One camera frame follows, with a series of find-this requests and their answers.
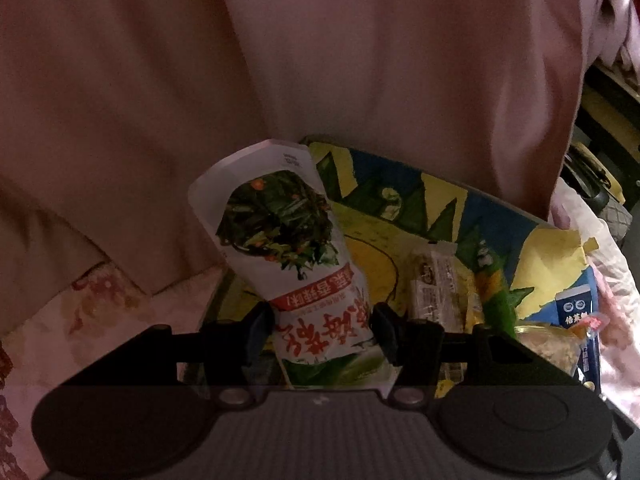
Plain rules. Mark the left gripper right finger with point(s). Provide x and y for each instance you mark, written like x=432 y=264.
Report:
x=414 y=347

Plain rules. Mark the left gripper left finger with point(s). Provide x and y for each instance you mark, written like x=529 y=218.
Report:
x=216 y=358

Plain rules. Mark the clear cracker bar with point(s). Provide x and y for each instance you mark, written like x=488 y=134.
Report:
x=438 y=289

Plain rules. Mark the yellow foil snack packet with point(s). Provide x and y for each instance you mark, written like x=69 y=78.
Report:
x=474 y=310

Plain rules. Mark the puffed rice cake pack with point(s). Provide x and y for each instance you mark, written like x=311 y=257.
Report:
x=558 y=346

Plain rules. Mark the white vegetable snack pouch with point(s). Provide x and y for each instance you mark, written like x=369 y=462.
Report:
x=266 y=210

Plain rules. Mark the dark blue powder sachet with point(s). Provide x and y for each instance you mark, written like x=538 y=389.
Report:
x=576 y=306

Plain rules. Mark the orange red snack bag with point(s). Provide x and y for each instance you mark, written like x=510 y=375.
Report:
x=590 y=326

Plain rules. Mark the shallow box with colourful lining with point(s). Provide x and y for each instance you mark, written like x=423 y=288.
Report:
x=387 y=210

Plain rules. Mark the floral pink bedspread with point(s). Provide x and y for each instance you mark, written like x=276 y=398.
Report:
x=104 y=309

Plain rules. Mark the pink draped curtain sheet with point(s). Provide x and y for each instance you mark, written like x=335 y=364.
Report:
x=110 y=109

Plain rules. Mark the pink hanging clothes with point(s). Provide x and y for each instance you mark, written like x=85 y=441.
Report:
x=610 y=33

